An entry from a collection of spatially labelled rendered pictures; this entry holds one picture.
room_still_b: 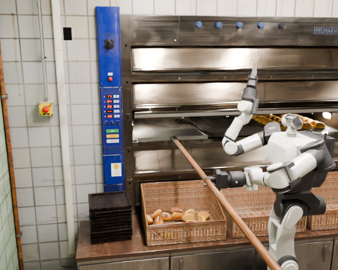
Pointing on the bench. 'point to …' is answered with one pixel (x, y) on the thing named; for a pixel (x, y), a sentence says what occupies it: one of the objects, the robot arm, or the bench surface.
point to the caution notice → (116, 168)
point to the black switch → (109, 44)
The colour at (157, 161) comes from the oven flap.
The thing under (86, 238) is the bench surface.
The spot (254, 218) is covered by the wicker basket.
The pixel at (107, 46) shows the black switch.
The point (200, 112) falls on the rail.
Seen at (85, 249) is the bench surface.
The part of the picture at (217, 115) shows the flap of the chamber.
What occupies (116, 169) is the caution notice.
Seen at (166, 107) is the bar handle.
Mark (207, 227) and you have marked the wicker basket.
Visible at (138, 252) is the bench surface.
